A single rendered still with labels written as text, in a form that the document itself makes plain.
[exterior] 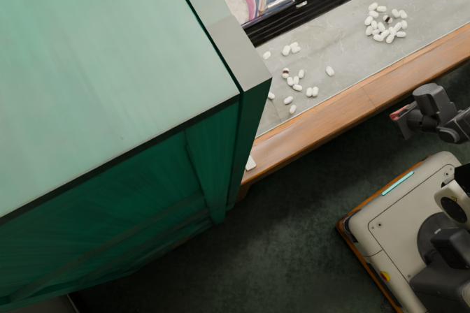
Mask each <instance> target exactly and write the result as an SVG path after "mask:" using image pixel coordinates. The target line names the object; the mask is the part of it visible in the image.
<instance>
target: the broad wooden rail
mask: <svg viewBox="0 0 470 313"><path fill-rule="evenodd" d="M469 62H470V23H468V24H466V25H464V26H462V27H460V28H459V29H456V30H454V31H453V32H451V33H449V34H447V35H445V36H444V37H442V38H440V39H438V40H436V41H434V42H433V43H430V44H429V45H427V46H425V47H423V48H421V49H419V50H418V51H416V52H414V53H412V54H410V55H409V56H407V57H404V58H403V59H401V60H399V61H397V62H395V63H394V64H392V65H390V66H388V67H387V68H384V69H383V70H381V71H379V72H377V73H375V74H373V75H371V76H370V77H368V78H366V79H364V80H363V81H361V82H358V83H357V84H355V85H353V86H352V87H349V88H347V89H346V90H344V91H342V92H340V93H338V94H337V95H335V96H333V97H331V98H330V99H327V100H326V101H323V102H322V103H320V104H318V105H316V106H314V107H313V108H311V109H309V110H307V111H306V112H303V113H301V114H300V115H297V116H296V117H294V118H292V119H290V120H289V121H287V122H285V123H283V124H281V125H280V126H277V127H276V128H274V129H272V130H270V131H268V132H266V133H265V134H263V135H261V136H259V137H257V138H256V139H255V140H254V143H253V145H252V149H251V152H250V155H251V157H252V159H253V160H254V162H255V164H256V167H254V168H253V169H251V170H249V171H246V169H245V171H244V174H243V179H242V181H241V185H240V187H239V189H238V192H239V191H241V190H243V189H245V188H246V187H249V186H250V185H251V184H254V183H256V182H257V181H259V180H261V179H262V178H264V177H266V176H267V175H270V174H272V173H273V172H275V171H277V170H278V169H280V168H282V167H284V166H286V165H288V164H289V163H291V162H293V161H295V160H296V159H298V158H300V157H302V156H303V155H305V154H307V153H309V152H311V151H313V150H314V149H316V148H318V147H319V146H321V145H323V144H325V143H327V142H329V141H330V140H332V139H334V138H335V137H337V136H339V135H341V134H342V133H345V132H346V131H348V130H350V129H351V128H353V127H355V126H357V125H358V124H361V123H362V122H364V121H366V120H368V119H369V118H371V117H373V116H374V115H377V114H378V113H380V112H382V111H384V110H385V109H387V108H389V107H391V106H392V105H394V104H396V103H398V102H400V101H402V100H403V99H405V98H407V97H408V96H410V95H412V94H413V92H414V90H416V89H417V88H418V87H421V86H423V85H426V84H430V83H433V82H436V81H437V80H439V79H441V78H442V77H444V76H446V75H447V74H449V73H452V72H453V71H455V70H457V69H458V68H460V67H462V66H463V65H465V64H468V63H469Z"/></svg>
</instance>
